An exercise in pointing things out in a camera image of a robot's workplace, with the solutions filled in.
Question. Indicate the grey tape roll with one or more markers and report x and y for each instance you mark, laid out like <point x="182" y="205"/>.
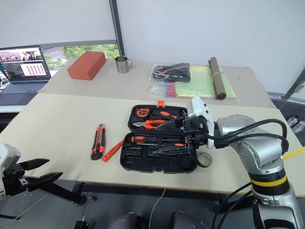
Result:
<point x="207" y="160"/>

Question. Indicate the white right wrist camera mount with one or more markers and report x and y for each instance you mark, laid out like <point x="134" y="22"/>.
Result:
<point x="199" y="107"/>

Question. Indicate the black plastic tool case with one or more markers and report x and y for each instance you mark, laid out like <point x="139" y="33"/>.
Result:
<point x="143" y="159"/>

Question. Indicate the clear bag with red item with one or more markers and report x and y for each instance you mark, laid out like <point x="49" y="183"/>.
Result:
<point x="164" y="89"/>

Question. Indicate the dark window post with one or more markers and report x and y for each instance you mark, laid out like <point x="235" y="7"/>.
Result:
<point x="118" y="28"/>

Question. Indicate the orange black thick screwdriver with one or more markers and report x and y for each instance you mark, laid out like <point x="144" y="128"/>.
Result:
<point x="140" y="138"/>

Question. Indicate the yellow green paper sheets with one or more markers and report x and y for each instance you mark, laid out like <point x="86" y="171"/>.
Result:
<point x="197" y="83"/>

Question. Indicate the grey laptop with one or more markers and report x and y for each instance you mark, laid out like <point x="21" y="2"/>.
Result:
<point x="22" y="69"/>

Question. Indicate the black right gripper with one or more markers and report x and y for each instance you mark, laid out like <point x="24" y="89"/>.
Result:
<point x="191" y="126"/>

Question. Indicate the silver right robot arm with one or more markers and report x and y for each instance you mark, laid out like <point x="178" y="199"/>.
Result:
<point x="257" y="145"/>

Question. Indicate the orange voltage tester pen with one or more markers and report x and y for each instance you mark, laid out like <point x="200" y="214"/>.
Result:
<point x="112" y="152"/>

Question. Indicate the black table leg bracket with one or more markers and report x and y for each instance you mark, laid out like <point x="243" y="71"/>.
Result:
<point x="64" y="192"/>

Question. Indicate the plastic bag of black items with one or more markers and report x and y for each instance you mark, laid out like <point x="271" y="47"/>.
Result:
<point x="172" y="71"/>

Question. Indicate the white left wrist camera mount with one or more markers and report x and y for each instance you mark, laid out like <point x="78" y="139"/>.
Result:
<point x="7" y="152"/>

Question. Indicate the brown rolled mat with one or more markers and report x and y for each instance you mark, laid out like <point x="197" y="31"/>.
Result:
<point x="217" y="76"/>

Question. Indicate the red foam brick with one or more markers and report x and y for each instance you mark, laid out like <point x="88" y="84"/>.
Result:
<point x="87" y="65"/>

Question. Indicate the clear plastic bottles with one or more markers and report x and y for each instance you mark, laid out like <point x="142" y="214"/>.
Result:
<point x="295" y="122"/>

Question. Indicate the orange black utility knife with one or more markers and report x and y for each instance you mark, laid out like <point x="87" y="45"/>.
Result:
<point x="98" y="143"/>

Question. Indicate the orange black slim screwdriver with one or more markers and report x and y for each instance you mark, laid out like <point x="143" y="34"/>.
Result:
<point x="176" y="144"/>

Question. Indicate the steel mug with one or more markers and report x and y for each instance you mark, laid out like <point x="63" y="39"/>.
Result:
<point x="121" y="64"/>

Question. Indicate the grey metal stand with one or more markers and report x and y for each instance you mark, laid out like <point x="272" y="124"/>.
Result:
<point x="295" y="83"/>

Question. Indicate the orange black adjustable wrench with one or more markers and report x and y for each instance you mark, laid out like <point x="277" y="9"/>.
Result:
<point x="164" y="114"/>

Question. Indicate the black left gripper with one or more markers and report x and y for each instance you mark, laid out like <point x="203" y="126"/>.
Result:
<point x="13" y="179"/>

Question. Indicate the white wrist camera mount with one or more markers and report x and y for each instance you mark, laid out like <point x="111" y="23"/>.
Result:
<point x="199" y="107"/>
<point x="7" y="152"/>

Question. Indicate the dark rounded shape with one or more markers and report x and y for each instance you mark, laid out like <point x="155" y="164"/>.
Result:
<point x="126" y="221"/>
<point x="184" y="220"/>

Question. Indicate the orange black tape measure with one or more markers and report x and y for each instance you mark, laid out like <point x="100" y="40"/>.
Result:
<point x="142" y="112"/>

